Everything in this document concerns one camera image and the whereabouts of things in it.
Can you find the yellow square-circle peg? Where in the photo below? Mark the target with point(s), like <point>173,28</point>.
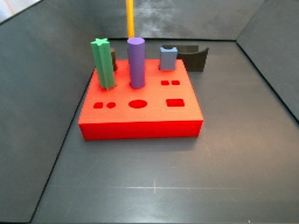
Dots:
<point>130,17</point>

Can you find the red peg board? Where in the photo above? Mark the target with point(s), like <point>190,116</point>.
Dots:
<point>159,110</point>

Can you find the blue arch peg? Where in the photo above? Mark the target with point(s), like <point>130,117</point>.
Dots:
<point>169,58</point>

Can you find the black curved holder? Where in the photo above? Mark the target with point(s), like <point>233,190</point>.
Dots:
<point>191,55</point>

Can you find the brown round peg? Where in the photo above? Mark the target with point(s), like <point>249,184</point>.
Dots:
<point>114,58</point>

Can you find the purple cylinder peg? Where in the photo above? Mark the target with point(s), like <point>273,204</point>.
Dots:
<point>137,61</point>

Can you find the green star peg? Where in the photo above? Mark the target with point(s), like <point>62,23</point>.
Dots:
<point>103,62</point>

